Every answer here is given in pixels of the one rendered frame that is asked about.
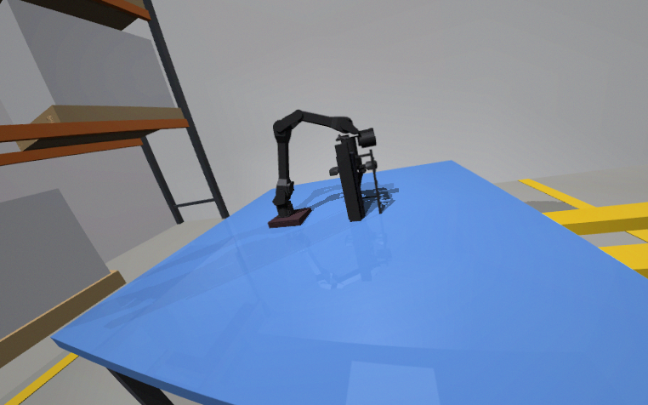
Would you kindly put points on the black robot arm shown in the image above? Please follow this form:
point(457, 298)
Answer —
point(282, 131)

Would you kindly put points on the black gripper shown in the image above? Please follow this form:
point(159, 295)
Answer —
point(361, 167)

